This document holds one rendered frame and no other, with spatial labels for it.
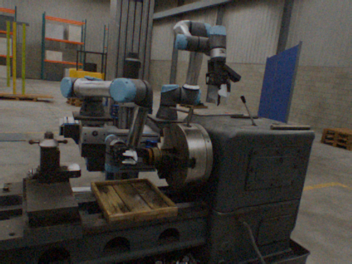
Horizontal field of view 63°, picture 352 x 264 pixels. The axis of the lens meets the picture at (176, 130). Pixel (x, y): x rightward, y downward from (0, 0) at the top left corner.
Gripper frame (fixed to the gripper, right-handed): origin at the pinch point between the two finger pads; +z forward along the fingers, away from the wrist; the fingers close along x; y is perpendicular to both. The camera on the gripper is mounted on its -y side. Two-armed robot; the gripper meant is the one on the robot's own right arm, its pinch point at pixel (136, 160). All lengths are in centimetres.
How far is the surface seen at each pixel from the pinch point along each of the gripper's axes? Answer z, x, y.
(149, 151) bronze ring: -1.0, 3.5, -5.9
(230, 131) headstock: 14.3, 16.7, -37.6
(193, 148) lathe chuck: 10.5, 8.1, -21.6
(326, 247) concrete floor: -33, -108, -213
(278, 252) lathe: 18, -51, -81
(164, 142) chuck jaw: -5.3, 6.6, -15.1
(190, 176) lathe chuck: 11.7, -4.5, -21.0
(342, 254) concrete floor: -20, -108, -219
